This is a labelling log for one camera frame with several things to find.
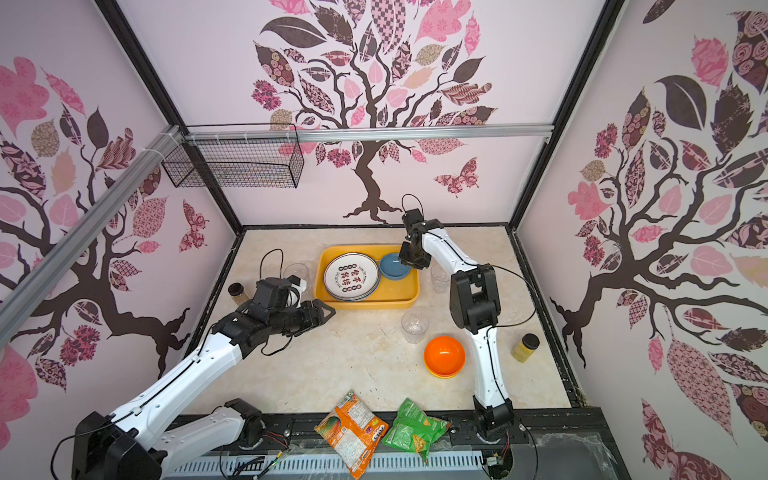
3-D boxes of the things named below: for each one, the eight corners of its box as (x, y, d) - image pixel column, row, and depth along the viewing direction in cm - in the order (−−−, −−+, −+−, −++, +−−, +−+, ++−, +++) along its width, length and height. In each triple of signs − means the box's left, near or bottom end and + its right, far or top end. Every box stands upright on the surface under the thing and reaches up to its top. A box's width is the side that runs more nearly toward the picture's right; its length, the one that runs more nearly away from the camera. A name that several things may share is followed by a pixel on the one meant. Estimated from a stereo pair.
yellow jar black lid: (510, 357, 87) (521, 343, 80) (516, 344, 90) (527, 330, 82) (523, 364, 86) (536, 352, 78) (529, 351, 88) (541, 338, 81)
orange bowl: (425, 379, 83) (427, 371, 78) (423, 346, 90) (425, 336, 84) (462, 379, 83) (467, 371, 78) (457, 346, 90) (461, 336, 84)
